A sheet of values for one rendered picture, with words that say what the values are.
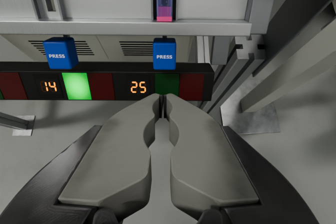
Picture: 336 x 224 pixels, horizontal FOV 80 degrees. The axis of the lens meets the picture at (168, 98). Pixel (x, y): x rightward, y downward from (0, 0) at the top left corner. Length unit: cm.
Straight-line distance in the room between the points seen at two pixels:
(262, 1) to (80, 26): 17
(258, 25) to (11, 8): 24
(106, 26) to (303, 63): 50
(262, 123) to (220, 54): 74
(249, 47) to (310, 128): 83
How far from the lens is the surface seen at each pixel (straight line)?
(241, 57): 30
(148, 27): 20
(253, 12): 22
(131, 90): 25
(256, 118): 98
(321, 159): 110
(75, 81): 27
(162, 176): 89
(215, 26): 20
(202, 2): 22
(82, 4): 23
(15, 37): 95
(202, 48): 69
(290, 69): 65
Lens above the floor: 89
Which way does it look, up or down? 72 degrees down
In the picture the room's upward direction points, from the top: 2 degrees clockwise
